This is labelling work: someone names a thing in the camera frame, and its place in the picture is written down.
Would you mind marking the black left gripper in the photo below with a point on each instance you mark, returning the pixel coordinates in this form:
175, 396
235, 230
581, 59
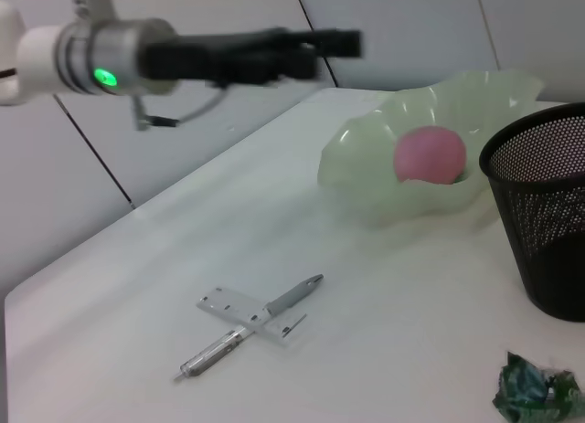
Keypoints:
215, 57

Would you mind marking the pale green glass fruit plate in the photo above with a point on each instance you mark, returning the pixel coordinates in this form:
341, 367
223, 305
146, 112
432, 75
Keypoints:
365, 176

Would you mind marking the transparent plastic ruler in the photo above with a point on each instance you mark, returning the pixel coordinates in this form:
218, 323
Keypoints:
224, 304

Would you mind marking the pink peach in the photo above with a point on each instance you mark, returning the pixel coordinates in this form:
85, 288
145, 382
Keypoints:
429, 154

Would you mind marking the green plastic wrapper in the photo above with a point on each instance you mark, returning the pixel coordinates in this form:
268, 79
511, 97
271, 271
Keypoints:
535, 391

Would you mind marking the grey clear ballpoint pen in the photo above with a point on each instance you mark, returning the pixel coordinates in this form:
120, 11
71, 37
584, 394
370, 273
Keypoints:
292, 297

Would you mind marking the black mesh pen holder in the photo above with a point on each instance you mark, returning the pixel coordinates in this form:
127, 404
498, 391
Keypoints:
548, 240

